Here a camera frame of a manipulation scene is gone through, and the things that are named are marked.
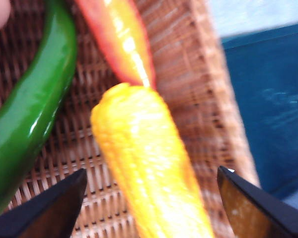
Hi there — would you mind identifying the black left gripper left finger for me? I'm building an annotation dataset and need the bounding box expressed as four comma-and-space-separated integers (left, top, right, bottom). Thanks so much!
0, 168, 87, 238

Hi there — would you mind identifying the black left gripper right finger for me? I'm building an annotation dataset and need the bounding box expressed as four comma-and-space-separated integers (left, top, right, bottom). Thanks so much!
217, 166, 298, 238

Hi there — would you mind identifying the yellow corn cob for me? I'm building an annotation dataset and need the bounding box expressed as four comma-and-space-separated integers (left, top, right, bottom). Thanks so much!
90, 83, 216, 238

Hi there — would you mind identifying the brown wicker basket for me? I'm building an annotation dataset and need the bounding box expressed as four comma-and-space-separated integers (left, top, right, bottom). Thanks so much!
0, 0, 261, 238

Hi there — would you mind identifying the green chili pepper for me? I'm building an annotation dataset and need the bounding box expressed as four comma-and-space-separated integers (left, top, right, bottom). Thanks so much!
0, 0, 78, 220

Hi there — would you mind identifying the orange carrot with green leaves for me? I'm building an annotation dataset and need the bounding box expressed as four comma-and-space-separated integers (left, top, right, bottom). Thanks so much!
75, 0, 156, 89

